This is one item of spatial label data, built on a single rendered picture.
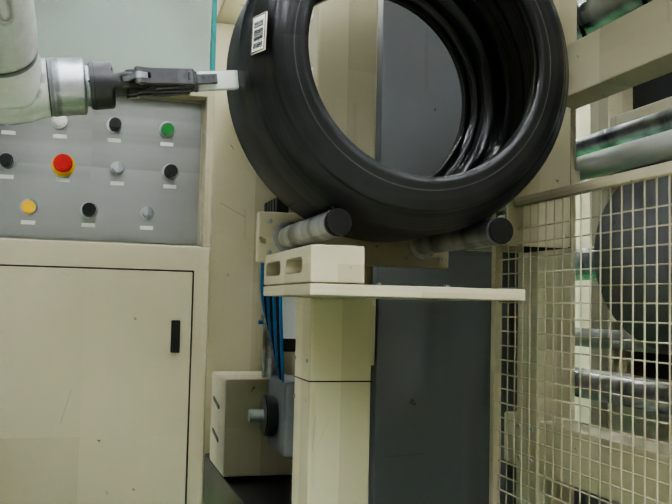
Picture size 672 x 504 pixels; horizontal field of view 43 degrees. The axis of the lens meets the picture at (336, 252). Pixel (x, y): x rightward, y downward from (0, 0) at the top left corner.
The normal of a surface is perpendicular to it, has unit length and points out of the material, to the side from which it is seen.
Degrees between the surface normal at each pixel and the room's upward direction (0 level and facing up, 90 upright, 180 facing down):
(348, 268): 90
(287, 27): 89
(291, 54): 91
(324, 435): 90
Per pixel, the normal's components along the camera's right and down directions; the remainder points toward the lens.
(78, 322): 0.28, -0.05
